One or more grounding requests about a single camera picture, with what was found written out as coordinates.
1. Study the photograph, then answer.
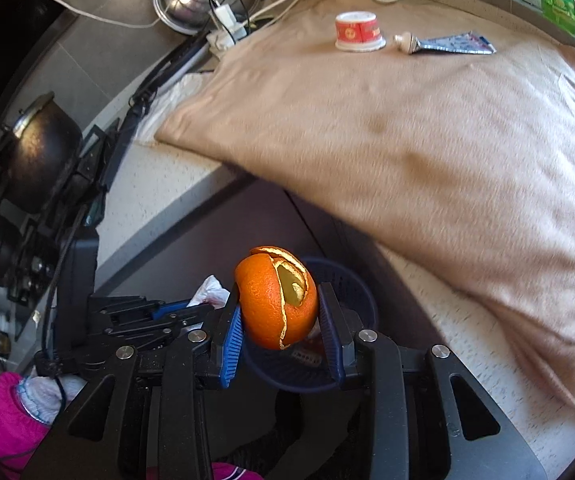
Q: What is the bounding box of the peeled orange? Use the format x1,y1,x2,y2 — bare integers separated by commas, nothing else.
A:
234,246,319,351

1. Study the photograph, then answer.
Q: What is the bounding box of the red white burger box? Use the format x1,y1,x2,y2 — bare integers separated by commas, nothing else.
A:
291,325,325,368

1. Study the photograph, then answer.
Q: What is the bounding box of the white printed plastic bag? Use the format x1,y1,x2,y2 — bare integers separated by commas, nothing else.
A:
188,275,230,309

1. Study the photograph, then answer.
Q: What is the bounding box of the pink sleeve forearm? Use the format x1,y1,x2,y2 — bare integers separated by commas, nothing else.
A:
0,372,50,479

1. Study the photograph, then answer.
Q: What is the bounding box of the white gloved hand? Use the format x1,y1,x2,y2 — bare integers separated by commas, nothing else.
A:
15,375,86,426

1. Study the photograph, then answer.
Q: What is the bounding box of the blue plastic basket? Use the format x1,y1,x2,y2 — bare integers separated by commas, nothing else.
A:
242,257,379,393

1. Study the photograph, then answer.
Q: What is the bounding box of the black cooking pot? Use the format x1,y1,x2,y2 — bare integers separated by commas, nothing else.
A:
5,91,82,214

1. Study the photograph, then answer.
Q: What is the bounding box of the beige towel cloth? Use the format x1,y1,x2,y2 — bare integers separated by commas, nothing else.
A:
156,0,575,405

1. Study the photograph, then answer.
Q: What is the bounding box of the white charger plug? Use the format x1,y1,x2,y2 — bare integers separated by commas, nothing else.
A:
211,3,244,44

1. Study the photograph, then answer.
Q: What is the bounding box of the red white yogurt cup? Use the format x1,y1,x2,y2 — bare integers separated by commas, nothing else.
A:
335,11,387,52

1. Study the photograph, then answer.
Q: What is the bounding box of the flattened toothpaste tube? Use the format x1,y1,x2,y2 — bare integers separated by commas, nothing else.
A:
394,32,497,55

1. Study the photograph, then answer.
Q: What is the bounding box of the green dish soap bottle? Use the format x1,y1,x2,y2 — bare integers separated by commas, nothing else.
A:
541,0,575,36

